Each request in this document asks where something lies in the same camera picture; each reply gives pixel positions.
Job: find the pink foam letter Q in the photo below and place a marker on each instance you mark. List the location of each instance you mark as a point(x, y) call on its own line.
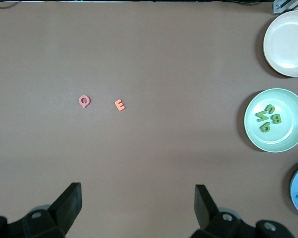
point(80, 100)

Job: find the green foam letter B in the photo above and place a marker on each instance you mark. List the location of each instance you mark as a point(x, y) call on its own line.
point(276, 118)

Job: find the black table edge rail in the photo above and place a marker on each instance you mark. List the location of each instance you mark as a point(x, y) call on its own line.
point(188, 1)

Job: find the green plate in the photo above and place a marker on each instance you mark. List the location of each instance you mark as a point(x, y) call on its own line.
point(258, 135)

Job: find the green foam digit 9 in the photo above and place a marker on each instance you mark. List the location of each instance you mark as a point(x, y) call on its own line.
point(266, 127)

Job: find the grey metal table bracket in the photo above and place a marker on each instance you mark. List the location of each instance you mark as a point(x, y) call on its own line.
point(278, 7)

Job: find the green letter G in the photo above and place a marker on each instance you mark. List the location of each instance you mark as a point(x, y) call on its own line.
point(270, 109)

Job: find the beige plate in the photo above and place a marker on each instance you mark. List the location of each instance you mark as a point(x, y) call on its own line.
point(286, 43)

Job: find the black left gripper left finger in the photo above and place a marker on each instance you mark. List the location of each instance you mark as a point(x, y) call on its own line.
point(62, 215)

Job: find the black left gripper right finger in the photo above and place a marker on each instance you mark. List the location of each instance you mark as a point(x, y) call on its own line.
point(207, 218)

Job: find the aluminium camera post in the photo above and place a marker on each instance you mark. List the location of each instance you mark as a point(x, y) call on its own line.
point(294, 3)

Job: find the green foam letter N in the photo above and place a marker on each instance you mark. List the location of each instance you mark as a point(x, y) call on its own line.
point(262, 116)

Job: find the orange foam letter E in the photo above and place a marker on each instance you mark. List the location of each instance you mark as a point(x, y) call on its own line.
point(119, 105)

